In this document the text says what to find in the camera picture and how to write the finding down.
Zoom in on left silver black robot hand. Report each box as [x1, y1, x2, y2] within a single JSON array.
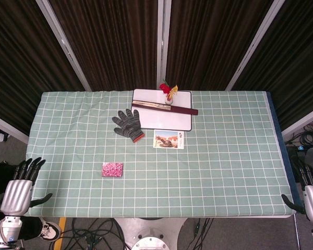
[[0, 157, 54, 216]]

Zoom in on red white patterned tin box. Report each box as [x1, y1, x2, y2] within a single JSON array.
[[101, 161, 124, 178]]

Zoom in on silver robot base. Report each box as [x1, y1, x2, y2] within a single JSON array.
[[114, 217, 188, 250]]

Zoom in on thin metal table leg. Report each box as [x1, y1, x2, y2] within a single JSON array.
[[293, 215, 303, 250]]

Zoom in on black trouser leg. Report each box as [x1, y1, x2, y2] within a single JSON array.
[[14, 216, 44, 241]]

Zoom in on white black sneaker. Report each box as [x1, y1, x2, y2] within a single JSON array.
[[39, 217, 62, 242]]

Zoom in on black box with blue logo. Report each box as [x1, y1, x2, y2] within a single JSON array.
[[285, 145, 307, 183]]

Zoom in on dark brown curtain panel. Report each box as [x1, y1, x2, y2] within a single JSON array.
[[49, 0, 161, 92], [166, 0, 279, 91], [0, 0, 87, 136], [234, 0, 313, 131]]

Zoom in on grey striped work glove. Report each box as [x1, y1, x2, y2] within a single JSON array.
[[112, 108, 145, 143]]

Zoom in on green white checked tablecloth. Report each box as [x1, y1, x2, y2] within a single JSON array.
[[26, 90, 297, 218]]

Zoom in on picture postcard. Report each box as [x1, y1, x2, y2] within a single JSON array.
[[153, 129, 185, 150]]

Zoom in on white board with black rim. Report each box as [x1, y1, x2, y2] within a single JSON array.
[[131, 89, 194, 131]]

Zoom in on dark red folded fan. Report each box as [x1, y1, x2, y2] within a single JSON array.
[[131, 99, 199, 116]]

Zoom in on red yellow feather shuttlecock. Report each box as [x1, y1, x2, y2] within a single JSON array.
[[159, 79, 178, 105]]

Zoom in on black floor cable bundle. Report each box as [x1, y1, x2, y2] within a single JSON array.
[[59, 218, 128, 250], [284, 122, 313, 151]]

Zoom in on grey metal frame bar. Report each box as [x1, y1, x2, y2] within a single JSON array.
[[0, 111, 29, 144], [281, 104, 313, 139]]

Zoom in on black cable with green plug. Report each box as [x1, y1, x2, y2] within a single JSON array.
[[187, 218, 215, 250]]

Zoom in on grey metal frame post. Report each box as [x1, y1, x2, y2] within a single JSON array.
[[35, 0, 92, 92], [225, 0, 286, 91], [157, 0, 172, 89]]

